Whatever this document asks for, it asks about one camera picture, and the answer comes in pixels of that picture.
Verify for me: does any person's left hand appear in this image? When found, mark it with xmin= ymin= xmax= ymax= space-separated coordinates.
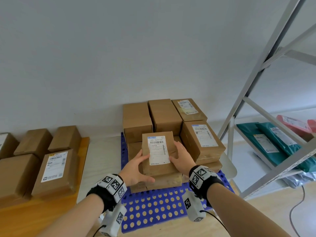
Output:
xmin=118 ymin=149 xmax=155 ymax=187

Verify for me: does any person's right hand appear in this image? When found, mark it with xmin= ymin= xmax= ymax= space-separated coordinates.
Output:
xmin=169 ymin=141 xmax=197 ymax=176

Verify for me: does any cardboard parcel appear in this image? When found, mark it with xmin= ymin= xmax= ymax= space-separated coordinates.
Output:
xmin=142 ymin=131 xmax=182 ymax=177

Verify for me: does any blue perforated plastic pallet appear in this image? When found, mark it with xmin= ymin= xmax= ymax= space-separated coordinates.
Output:
xmin=120 ymin=132 xmax=235 ymax=232

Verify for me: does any taped labelled brown parcel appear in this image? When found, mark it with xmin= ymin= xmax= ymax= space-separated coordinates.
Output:
xmin=171 ymin=98 xmax=208 ymax=122

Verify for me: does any wide plain brown parcel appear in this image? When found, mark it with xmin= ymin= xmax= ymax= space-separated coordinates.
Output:
xmin=148 ymin=99 xmax=183 ymax=136

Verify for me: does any pile of brown cardboard parcels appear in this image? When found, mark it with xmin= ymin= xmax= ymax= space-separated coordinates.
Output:
xmin=0 ymin=125 xmax=82 ymax=210

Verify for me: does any person's right forearm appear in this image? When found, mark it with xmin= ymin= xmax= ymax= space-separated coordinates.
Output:
xmin=206 ymin=184 xmax=292 ymax=237

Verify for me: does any person's left forearm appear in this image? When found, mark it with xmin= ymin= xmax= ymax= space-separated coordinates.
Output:
xmin=37 ymin=194 xmax=104 ymax=237

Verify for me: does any white low table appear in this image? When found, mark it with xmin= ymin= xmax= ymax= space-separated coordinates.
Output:
xmin=76 ymin=120 xmax=237 ymax=210

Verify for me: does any black wristband with marker tags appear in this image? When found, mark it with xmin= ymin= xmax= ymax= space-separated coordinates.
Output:
xmin=189 ymin=165 xmax=225 ymax=208
xmin=86 ymin=173 xmax=128 ymax=213

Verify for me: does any grey metal shelf rack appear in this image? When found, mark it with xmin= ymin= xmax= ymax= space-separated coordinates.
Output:
xmin=217 ymin=0 xmax=316 ymax=199

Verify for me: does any orange wooden table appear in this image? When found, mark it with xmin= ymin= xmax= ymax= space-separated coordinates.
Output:
xmin=0 ymin=137 xmax=91 ymax=237

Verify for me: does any white marker-tagged wrist camera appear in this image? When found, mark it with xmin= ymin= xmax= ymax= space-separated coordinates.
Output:
xmin=100 ymin=203 xmax=127 ymax=237
xmin=182 ymin=190 xmax=207 ymax=222

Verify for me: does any black camera cable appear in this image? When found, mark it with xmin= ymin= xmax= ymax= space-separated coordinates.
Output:
xmin=92 ymin=224 xmax=107 ymax=237
xmin=200 ymin=210 xmax=229 ymax=231

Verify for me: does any black floor cable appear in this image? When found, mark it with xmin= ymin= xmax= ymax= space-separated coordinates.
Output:
xmin=289 ymin=185 xmax=306 ymax=237

